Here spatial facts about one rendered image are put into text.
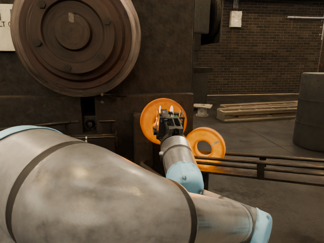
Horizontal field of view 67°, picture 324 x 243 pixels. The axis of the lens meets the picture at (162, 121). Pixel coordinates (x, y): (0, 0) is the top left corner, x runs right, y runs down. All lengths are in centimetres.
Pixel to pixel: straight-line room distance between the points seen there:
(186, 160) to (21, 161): 35
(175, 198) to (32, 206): 12
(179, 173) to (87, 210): 32
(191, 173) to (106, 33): 60
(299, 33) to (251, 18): 162
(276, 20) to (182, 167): 797
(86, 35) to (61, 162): 72
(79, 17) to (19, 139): 67
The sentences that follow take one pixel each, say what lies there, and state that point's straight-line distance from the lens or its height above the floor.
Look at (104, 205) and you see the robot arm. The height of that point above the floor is 91.
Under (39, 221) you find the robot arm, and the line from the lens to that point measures 22.
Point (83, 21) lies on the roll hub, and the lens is 92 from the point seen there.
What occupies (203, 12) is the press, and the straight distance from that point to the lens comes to 537.
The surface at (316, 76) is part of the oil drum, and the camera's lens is 322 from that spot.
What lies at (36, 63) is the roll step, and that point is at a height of 101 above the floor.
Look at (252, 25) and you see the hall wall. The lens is 801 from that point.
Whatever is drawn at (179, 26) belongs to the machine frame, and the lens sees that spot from 117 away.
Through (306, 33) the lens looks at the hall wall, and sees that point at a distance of 891.
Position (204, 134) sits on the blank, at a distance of 89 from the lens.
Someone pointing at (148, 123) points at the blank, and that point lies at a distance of 79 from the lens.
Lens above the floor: 102
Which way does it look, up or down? 14 degrees down
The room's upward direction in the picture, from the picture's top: straight up
